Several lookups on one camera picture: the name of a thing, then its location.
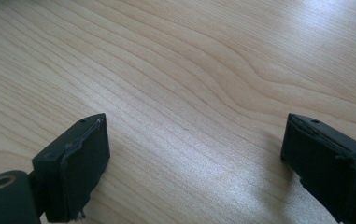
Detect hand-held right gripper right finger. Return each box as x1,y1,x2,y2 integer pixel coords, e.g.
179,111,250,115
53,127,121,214
279,113,356,224

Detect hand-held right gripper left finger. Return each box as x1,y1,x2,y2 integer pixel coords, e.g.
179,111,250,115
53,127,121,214
31,112,111,224

